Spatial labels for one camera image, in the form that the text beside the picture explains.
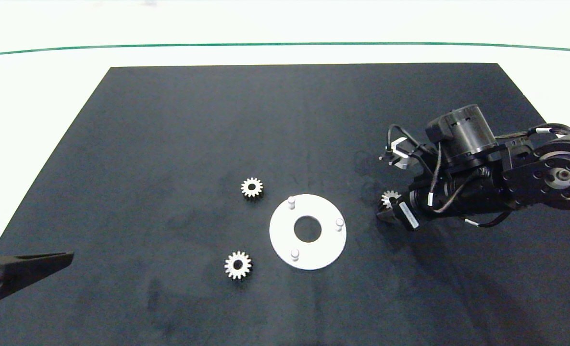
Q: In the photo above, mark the small steel spur gear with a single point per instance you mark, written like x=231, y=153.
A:
x=244, y=265
x=257, y=187
x=393, y=196

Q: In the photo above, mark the round white pin plate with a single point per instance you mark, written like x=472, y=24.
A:
x=326, y=250

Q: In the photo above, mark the dark table mat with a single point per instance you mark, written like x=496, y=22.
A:
x=169, y=144

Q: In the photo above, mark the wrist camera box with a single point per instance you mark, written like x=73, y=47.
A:
x=400, y=154

